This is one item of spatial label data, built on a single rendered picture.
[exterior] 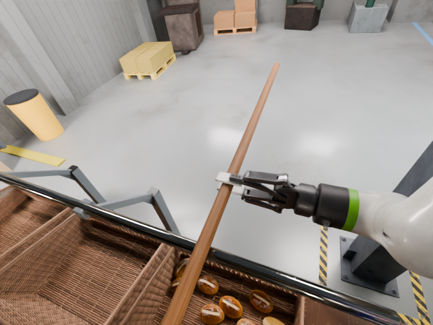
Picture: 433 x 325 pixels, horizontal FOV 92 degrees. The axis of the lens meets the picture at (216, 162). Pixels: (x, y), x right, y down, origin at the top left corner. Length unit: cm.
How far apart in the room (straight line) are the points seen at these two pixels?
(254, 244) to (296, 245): 31
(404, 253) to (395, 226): 4
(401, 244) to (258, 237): 145
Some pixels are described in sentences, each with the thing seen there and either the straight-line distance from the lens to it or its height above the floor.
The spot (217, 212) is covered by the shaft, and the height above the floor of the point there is 121.
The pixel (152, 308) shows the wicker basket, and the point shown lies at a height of 65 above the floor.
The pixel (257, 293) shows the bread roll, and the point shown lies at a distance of 101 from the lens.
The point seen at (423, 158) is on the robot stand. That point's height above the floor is 92.
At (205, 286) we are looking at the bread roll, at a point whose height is 64.
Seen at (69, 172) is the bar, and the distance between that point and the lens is 124.
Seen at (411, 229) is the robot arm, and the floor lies 132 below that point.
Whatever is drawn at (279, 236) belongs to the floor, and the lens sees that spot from 182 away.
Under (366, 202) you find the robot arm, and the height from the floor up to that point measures 124.
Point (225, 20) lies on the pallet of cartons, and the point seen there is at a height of 33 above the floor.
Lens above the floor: 162
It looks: 45 degrees down
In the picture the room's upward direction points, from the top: 9 degrees counter-clockwise
